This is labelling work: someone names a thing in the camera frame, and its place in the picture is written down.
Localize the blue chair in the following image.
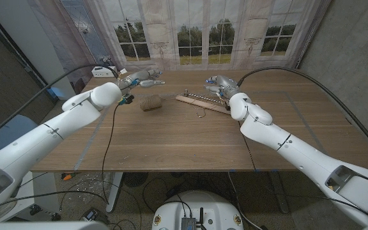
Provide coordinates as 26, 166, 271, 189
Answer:
0, 114, 40, 159

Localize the white power strip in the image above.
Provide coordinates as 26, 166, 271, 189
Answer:
91, 66, 118, 78

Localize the white table leg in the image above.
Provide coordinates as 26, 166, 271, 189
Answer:
105, 172, 124, 214

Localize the printed window backdrop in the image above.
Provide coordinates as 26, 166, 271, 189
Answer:
27, 0, 332, 72

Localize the thin black cable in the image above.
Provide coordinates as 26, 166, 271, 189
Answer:
102, 102, 123, 205

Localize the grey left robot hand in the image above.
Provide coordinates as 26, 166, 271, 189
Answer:
119, 68, 166, 93

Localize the wooden stick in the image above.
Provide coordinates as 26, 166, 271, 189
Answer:
175, 89, 233, 118

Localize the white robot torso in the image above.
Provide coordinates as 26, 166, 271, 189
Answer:
151, 190, 245, 230

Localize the black box device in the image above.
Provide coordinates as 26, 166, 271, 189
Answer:
81, 207, 109, 225

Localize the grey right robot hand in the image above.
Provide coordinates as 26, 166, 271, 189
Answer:
204, 75, 241, 99

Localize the jute twine spool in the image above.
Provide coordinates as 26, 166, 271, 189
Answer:
139, 94, 163, 112

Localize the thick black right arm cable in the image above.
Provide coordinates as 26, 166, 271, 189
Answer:
236, 66, 368, 164

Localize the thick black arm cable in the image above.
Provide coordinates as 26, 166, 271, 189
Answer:
236, 66, 368, 164
0, 65, 119, 144

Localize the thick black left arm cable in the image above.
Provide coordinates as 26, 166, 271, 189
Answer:
0, 65, 119, 144

